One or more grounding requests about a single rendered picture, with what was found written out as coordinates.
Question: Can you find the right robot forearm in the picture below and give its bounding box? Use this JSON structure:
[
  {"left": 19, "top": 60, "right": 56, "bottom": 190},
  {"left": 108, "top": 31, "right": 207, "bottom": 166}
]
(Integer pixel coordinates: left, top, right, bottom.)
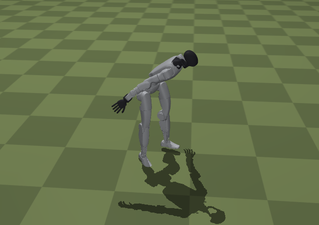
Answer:
[{"left": 125, "top": 81, "right": 150, "bottom": 101}]

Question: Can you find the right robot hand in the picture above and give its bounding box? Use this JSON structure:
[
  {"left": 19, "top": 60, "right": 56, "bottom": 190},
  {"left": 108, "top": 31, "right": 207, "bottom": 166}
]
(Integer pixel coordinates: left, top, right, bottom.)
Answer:
[{"left": 112, "top": 94, "right": 132, "bottom": 113}]

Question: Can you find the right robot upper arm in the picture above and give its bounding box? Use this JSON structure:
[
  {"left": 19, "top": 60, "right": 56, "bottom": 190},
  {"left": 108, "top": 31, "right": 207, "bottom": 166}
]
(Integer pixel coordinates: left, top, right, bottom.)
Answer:
[{"left": 143, "top": 68, "right": 173, "bottom": 89}]

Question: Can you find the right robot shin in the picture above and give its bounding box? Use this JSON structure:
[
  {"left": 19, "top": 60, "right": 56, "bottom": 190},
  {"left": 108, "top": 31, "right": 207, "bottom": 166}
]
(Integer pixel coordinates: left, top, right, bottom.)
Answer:
[{"left": 139, "top": 123, "right": 149, "bottom": 158}]

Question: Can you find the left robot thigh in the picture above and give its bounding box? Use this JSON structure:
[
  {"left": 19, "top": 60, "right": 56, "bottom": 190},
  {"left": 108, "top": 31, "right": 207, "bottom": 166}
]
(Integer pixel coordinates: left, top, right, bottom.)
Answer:
[{"left": 157, "top": 82, "right": 171, "bottom": 120}]

